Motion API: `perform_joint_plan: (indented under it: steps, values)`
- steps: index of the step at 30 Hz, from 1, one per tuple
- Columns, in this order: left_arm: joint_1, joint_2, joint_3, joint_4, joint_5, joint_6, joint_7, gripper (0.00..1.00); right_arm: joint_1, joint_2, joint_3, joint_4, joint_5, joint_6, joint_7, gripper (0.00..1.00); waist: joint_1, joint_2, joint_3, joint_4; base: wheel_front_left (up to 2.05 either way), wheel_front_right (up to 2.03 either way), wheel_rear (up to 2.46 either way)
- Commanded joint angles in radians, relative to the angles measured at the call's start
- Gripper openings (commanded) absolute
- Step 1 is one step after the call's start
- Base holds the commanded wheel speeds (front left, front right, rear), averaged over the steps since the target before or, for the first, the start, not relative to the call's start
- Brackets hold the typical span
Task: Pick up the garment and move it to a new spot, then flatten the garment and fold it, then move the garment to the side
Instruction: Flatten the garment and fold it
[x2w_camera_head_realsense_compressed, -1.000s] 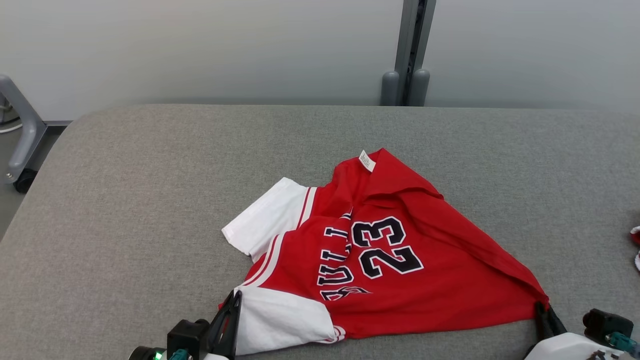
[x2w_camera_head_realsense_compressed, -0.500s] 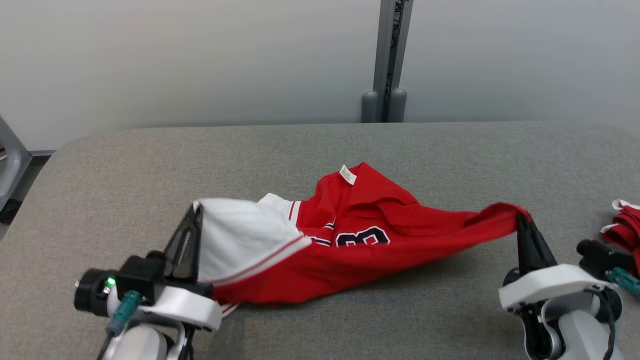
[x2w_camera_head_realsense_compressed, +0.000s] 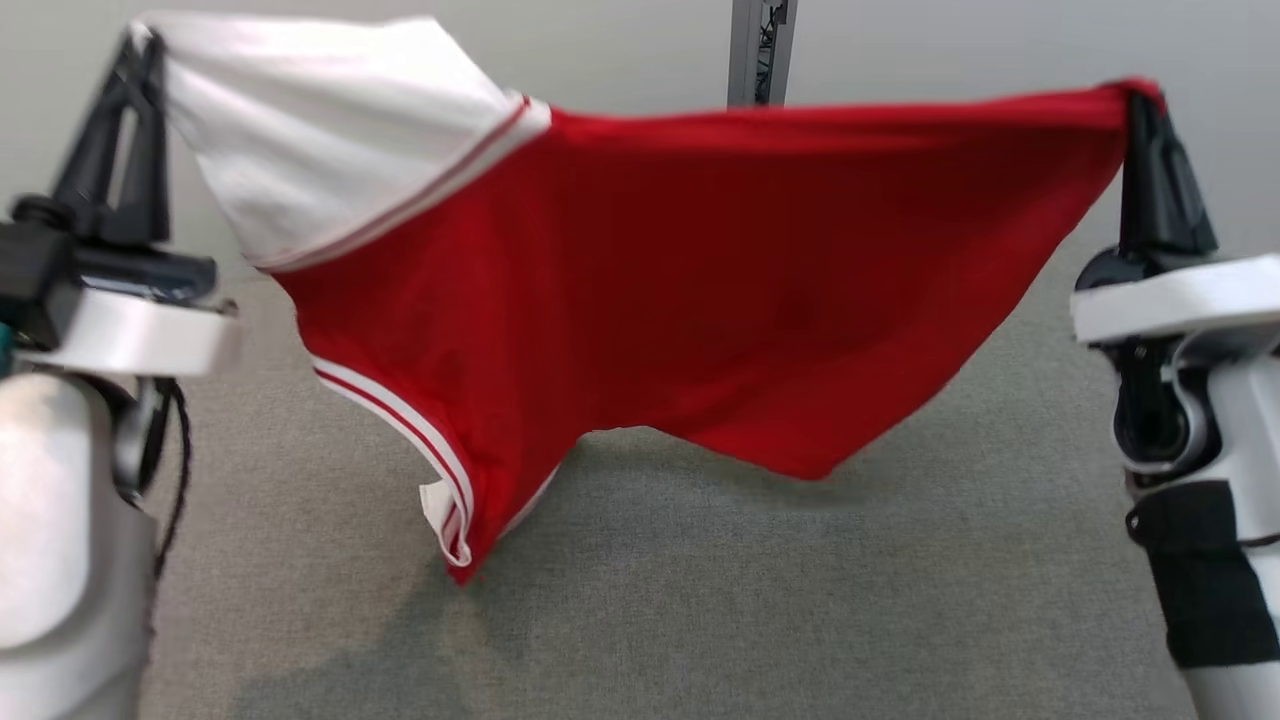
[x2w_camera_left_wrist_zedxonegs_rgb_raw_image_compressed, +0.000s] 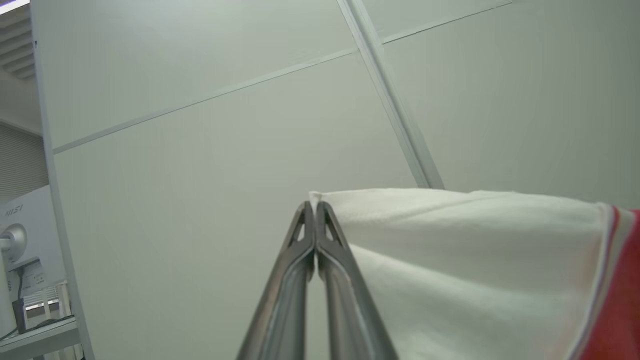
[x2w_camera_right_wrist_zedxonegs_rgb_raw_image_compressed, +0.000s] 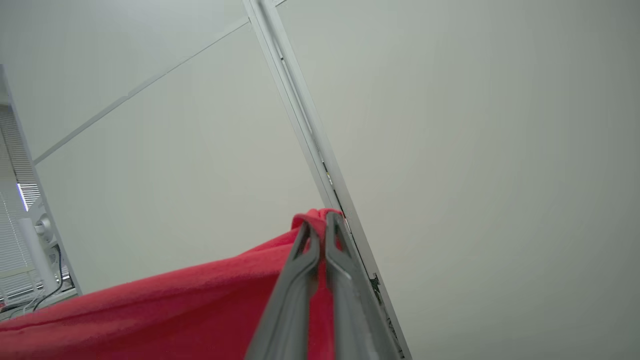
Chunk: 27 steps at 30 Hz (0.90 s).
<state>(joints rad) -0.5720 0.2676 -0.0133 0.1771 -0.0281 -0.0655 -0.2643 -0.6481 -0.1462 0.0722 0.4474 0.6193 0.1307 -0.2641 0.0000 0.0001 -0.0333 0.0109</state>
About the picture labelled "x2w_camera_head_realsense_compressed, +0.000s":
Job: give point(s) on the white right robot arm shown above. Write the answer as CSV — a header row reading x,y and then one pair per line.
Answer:
x,y
1250,420

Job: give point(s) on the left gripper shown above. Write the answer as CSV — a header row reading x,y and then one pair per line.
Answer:
x,y
150,330

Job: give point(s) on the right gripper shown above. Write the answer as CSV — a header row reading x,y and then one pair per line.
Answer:
x,y
1180,295

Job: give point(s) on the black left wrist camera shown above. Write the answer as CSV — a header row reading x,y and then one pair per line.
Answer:
x,y
35,280

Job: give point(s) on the red and white garment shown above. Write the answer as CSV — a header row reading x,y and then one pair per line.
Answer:
x,y
700,280

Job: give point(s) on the teal connector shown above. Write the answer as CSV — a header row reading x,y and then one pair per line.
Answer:
x,y
4,350

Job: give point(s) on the grey metal partition post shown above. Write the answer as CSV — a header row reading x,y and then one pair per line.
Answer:
x,y
745,50

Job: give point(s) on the grey fabric sofa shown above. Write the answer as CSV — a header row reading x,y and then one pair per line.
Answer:
x,y
800,600

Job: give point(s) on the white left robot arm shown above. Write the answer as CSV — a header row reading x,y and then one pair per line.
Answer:
x,y
60,550

